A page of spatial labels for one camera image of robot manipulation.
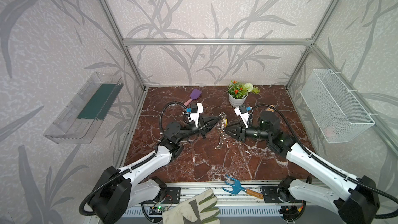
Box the blue garden hand fork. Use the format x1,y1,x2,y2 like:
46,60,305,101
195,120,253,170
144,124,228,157
222,175,264,200

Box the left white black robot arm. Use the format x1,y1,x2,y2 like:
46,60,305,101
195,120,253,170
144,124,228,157
78,116,221,224

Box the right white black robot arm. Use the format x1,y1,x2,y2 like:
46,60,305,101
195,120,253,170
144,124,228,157
224,106,398,224

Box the purple pink toy spatula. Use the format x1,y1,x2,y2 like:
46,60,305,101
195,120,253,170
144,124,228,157
184,89,202,106

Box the white pot with flowers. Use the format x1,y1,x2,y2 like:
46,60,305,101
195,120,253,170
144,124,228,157
228,80,260,107

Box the green circuit board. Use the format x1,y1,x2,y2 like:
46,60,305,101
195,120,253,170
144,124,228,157
148,206,166,217

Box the white green work glove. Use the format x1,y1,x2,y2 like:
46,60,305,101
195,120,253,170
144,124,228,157
162,189,220,224

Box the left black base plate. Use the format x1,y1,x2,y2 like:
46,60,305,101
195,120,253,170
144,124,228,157
154,187,181,204

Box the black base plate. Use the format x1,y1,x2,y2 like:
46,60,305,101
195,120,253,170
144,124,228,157
260,186,291,204
154,187,181,204

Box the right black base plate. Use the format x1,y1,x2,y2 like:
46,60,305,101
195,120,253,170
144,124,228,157
260,186,291,204

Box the white wire mesh basket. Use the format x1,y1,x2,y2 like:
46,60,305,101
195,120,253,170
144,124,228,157
301,68,375,144

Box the clear plastic wall tray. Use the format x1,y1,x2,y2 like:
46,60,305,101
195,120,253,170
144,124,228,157
44,72,124,144

